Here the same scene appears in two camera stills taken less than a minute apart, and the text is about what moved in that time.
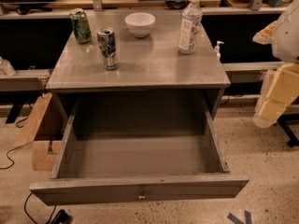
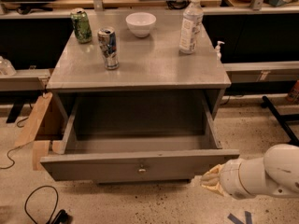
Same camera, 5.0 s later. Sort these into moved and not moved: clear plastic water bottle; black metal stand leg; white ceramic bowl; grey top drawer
Moved: grey top drawer
Not moved: white ceramic bowl; clear plastic water bottle; black metal stand leg
